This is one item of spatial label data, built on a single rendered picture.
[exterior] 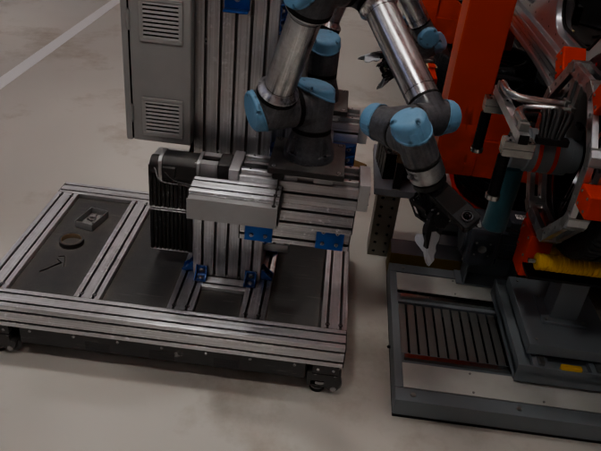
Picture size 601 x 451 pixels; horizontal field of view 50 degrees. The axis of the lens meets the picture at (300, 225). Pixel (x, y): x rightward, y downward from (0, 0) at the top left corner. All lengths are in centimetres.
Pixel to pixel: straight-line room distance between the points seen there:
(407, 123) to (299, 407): 127
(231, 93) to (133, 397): 105
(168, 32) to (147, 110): 26
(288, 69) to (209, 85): 44
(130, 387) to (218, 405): 31
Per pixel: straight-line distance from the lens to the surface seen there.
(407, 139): 127
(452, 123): 145
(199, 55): 204
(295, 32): 162
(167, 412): 225
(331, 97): 186
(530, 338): 243
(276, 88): 173
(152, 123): 211
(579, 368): 246
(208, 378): 234
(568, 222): 205
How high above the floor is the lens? 167
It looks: 32 degrees down
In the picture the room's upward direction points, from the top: 6 degrees clockwise
